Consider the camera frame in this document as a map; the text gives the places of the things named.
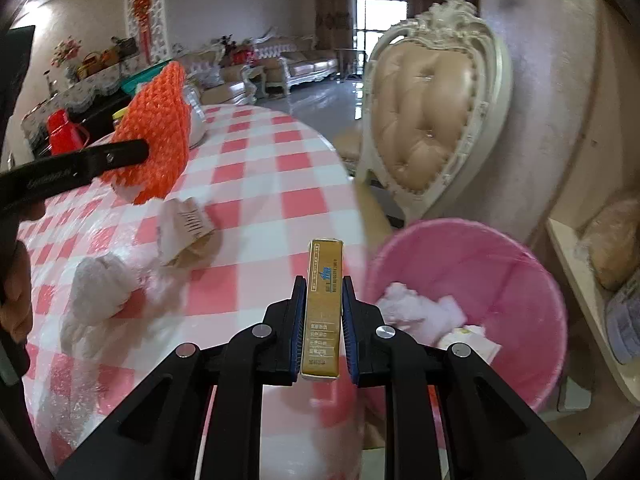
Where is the white ceramic teapot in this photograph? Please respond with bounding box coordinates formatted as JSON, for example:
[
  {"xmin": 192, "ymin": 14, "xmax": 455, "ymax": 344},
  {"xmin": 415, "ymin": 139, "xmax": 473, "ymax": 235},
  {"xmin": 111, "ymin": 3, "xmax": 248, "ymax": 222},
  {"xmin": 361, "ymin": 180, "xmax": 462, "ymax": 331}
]
[{"xmin": 182, "ymin": 85, "xmax": 209, "ymax": 149}]

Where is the brown patterned curtain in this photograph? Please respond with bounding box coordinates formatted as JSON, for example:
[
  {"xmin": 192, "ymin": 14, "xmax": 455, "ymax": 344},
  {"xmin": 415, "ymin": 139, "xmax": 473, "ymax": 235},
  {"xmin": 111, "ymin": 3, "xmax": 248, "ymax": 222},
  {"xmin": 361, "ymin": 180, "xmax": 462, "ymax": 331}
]
[{"xmin": 314, "ymin": 0, "xmax": 354, "ymax": 56}]

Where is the cream wall shelf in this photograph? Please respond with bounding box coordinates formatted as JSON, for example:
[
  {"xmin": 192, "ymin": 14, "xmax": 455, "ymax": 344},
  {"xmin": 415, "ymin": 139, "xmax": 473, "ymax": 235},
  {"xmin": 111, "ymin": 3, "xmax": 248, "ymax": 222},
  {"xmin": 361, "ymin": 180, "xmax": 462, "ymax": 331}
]
[{"xmin": 544, "ymin": 179, "xmax": 640, "ymax": 407}]

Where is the crumpled white paper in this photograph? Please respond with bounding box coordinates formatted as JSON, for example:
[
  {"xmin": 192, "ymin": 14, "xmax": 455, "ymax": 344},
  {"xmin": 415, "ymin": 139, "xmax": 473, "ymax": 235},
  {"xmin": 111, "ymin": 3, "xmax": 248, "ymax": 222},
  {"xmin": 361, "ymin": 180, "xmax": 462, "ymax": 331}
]
[{"xmin": 376, "ymin": 282, "xmax": 469, "ymax": 349}]

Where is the grey-blue round container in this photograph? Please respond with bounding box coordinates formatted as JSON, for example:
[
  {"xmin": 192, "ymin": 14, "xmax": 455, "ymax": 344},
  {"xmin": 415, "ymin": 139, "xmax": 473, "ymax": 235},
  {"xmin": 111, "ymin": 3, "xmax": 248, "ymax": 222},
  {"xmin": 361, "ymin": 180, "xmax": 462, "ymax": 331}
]
[{"xmin": 604, "ymin": 279, "xmax": 640, "ymax": 367}]

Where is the white lace cloth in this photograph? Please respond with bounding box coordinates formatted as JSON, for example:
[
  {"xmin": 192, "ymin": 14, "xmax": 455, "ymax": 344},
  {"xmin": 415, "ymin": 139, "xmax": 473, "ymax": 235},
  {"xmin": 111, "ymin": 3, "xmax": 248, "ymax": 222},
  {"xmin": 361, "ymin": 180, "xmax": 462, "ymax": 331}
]
[{"xmin": 22, "ymin": 57, "xmax": 167, "ymax": 127}]

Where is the white lattice screen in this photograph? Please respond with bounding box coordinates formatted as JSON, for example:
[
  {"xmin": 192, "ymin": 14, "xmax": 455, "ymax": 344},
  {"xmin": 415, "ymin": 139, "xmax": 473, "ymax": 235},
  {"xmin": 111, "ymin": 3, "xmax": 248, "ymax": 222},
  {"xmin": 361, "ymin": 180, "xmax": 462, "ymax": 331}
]
[{"xmin": 124, "ymin": 0, "xmax": 169, "ymax": 69}]

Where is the person's left hand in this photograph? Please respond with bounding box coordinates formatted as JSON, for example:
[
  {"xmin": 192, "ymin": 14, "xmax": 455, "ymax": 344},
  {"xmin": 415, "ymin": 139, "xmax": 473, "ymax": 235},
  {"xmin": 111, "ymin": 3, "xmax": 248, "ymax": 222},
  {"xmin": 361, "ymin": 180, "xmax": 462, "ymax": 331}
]
[{"xmin": 0, "ymin": 241, "xmax": 34, "ymax": 345}]

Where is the balcony window door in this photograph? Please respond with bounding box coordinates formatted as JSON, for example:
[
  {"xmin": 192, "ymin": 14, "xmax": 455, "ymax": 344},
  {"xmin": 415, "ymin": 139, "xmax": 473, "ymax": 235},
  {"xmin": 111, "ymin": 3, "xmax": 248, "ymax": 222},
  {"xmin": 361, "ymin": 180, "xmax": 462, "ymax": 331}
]
[{"xmin": 349, "ymin": 0, "xmax": 409, "ymax": 79}]

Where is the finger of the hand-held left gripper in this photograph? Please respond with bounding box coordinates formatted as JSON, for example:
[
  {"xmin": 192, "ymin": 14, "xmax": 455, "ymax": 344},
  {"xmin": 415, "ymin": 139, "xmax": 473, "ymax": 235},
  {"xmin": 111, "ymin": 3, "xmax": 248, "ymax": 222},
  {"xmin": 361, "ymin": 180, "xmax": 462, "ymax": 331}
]
[{"xmin": 75, "ymin": 138, "xmax": 151, "ymax": 182}]

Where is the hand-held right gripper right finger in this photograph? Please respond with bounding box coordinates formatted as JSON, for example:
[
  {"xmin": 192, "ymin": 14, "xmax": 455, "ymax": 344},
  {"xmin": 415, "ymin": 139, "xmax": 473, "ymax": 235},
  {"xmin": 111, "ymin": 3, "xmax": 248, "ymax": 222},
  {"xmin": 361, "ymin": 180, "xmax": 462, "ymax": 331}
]
[{"xmin": 341, "ymin": 275, "xmax": 587, "ymax": 480}]

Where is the green and white bag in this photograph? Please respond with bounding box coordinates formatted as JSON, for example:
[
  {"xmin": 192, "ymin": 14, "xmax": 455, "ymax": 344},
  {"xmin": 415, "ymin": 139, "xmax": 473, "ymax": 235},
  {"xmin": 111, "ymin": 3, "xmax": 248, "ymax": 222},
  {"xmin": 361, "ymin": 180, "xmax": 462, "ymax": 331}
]
[{"xmin": 120, "ymin": 62, "xmax": 174, "ymax": 97}]

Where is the cream carved armchair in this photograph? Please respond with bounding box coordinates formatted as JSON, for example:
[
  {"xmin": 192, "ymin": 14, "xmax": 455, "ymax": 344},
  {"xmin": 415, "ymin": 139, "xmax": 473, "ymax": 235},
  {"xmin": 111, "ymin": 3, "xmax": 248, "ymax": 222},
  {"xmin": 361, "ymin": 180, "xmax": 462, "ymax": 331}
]
[{"xmin": 192, "ymin": 42, "xmax": 256, "ymax": 106}]

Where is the crumpled white tissue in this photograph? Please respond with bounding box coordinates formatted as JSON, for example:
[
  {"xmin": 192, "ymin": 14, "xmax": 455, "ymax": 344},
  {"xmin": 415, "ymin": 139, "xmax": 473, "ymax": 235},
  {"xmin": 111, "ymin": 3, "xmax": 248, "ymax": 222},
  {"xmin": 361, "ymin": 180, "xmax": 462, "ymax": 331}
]
[{"xmin": 59, "ymin": 253, "xmax": 151, "ymax": 359}]

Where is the wicker basket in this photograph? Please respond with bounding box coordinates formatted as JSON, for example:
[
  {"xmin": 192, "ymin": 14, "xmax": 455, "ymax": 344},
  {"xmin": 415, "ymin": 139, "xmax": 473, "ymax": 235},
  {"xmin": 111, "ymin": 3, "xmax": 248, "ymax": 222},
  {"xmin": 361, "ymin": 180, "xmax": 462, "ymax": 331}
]
[{"xmin": 79, "ymin": 52, "xmax": 104, "ymax": 79}]

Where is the cream carved padded chair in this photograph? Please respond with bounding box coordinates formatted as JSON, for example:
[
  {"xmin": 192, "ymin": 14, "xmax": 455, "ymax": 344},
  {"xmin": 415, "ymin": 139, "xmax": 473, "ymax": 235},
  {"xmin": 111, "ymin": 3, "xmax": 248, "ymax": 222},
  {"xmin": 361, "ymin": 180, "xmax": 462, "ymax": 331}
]
[{"xmin": 332, "ymin": 0, "xmax": 514, "ymax": 227}]

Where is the black piano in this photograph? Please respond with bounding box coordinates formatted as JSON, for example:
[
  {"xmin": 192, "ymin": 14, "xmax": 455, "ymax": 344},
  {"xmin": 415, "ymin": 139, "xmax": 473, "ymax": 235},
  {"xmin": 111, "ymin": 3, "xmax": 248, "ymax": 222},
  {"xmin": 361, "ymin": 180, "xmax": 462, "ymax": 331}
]
[{"xmin": 30, "ymin": 87, "xmax": 132, "ymax": 153}]

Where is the dark handbag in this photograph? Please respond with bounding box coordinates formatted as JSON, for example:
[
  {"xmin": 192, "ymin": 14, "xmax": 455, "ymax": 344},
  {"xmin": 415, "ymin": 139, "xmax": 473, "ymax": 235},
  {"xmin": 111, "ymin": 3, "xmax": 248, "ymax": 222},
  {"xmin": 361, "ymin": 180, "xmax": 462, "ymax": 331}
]
[{"xmin": 111, "ymin": 37, "xmax": 139, "ymax": 61}]

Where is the vase of pink flowers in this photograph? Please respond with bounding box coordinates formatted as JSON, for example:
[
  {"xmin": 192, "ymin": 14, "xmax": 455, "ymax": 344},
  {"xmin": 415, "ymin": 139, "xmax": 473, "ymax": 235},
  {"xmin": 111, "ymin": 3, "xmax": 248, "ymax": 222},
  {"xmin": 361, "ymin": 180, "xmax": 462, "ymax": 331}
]
[{"xmin": 49, "ymin": 37, "xmax": 84, "ymax": 81}]

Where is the red knot wall ornament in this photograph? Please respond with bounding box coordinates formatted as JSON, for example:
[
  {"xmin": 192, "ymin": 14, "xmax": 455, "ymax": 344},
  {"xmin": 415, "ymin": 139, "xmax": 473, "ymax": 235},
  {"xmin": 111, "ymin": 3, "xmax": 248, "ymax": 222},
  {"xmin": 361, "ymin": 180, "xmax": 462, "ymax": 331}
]
[{"xmin": 132, "ymin": 0, "xmax": 154, "ymax": 56}]

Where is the gold cardboard box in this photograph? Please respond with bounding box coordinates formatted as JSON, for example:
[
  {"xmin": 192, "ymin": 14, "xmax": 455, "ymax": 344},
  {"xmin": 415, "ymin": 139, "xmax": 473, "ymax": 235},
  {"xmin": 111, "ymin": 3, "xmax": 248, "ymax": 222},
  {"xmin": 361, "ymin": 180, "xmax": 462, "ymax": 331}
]
[{"xmin": 299, "ymin": 238, "xmax": 346, "ymax": 380}]

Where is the pink plastic bin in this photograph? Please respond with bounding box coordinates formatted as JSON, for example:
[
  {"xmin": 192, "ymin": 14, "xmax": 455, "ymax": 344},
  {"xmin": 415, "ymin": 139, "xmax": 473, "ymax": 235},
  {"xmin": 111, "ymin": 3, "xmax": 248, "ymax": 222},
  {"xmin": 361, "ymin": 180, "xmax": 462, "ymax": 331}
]
[{"xmin": 363, "ymin": 217, "xmax": 569, "ymax": 414}]

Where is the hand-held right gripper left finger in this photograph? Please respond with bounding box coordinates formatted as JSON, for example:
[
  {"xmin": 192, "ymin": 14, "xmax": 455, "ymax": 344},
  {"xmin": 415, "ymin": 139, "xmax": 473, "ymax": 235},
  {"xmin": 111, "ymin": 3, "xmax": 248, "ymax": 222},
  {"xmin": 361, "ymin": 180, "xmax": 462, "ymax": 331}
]
[{"xmin": 56, "ymin": 275, "xmax": 307, "ymax": 480}]

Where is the torn white paper packaging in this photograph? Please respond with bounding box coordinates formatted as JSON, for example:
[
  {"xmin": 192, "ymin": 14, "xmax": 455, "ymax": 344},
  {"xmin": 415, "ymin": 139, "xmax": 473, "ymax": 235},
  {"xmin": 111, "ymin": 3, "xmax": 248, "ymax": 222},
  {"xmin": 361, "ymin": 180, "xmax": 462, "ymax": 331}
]
[{"xmin": 157, "ymin": 195, "xmax": 216, "ymax": 267}]

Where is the cream carved sofa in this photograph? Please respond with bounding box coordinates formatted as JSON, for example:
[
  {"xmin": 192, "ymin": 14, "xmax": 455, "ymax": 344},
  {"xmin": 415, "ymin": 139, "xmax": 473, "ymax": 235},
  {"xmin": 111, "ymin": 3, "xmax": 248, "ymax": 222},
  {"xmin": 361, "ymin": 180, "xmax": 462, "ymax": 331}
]
[{"xmin": 254, "ymin": 34, "xmax": 341, "ymax": 96}]

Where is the pale printed wrapper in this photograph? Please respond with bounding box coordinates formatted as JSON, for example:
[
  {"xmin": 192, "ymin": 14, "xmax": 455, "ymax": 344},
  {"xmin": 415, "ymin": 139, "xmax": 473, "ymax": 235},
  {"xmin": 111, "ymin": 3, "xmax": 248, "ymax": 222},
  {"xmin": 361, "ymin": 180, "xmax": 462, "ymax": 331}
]
[{"xmin": 439, "ymin": 324, "xmax": 502, "ymax": 362}]

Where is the red thermos jug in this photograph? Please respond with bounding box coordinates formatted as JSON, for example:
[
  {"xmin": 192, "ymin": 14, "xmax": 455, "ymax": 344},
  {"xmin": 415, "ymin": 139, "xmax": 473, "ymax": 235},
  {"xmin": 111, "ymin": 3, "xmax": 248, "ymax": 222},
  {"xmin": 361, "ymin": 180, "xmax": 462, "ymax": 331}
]
[{"xmin": 47, "ymin": 108, "xmax": 91, "ymax": 156}]

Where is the orange foam net sleeve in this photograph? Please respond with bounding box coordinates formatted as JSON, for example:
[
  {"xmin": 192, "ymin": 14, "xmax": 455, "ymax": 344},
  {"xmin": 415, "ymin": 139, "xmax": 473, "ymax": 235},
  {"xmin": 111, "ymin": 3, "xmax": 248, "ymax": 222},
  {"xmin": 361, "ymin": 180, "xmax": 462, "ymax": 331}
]
[{"xmin": 102, "ymin": 60, "xmax": 191, "ymax": 205}]

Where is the brown plastic-wrapped bundle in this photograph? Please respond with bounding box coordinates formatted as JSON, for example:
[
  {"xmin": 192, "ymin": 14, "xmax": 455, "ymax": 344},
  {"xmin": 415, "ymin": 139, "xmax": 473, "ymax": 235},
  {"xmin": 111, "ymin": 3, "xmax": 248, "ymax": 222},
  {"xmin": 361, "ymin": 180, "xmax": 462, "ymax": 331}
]
[{"xmin": 579, "ymin": 197, "xmax": 640, "ymax": 292}]

